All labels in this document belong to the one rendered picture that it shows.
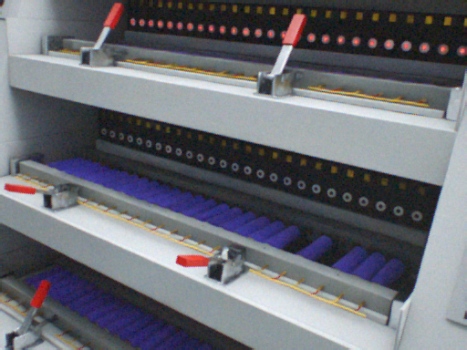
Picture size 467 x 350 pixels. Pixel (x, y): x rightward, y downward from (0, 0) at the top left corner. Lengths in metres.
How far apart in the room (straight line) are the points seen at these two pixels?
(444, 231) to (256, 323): 0.18
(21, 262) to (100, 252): 0.30
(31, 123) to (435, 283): 0.62
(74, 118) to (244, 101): 0.44
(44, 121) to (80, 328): 0.33
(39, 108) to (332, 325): 0.56
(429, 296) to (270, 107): 0.22
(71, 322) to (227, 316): 0.29
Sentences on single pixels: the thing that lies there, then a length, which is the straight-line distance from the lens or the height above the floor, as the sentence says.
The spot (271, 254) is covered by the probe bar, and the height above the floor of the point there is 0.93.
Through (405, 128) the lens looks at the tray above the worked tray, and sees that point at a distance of 0.43.
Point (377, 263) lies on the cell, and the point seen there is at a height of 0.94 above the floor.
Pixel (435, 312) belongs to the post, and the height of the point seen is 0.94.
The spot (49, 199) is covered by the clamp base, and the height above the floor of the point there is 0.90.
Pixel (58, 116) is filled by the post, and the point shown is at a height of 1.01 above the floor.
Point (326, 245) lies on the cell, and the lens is 0.56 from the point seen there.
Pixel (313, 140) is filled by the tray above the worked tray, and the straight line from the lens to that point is 0.46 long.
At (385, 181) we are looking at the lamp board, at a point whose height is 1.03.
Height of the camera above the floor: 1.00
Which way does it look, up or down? 1 degrees down
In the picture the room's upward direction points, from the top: 15 degrees clockwise
